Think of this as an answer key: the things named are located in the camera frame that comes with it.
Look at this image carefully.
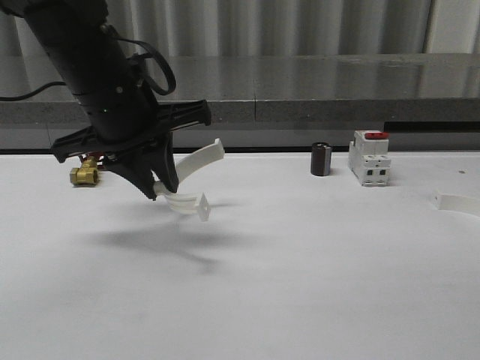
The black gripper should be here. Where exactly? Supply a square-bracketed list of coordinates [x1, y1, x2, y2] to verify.
[51, 99, 210, 200]

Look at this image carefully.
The white half pipe clamp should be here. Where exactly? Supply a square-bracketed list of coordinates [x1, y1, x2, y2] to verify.
[153, 137, 226, 223]
[433, 191, 480, 217]

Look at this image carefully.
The white circuit breaker red switch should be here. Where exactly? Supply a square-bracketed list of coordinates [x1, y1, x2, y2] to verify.
[348, 130, 391, 187]

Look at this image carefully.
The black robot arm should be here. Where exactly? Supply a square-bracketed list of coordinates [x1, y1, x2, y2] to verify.
[1, 1, 211, 200]

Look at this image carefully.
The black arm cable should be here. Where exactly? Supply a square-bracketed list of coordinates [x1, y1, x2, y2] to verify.
[0, 22, 177, 101]

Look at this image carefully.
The brass valve red handwheel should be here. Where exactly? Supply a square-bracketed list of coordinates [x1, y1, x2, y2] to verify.
[70, 152, 104, 186]

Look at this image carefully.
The grey stone counter ledge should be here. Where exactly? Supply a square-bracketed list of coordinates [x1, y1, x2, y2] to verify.
[0, 52, 480, 155]

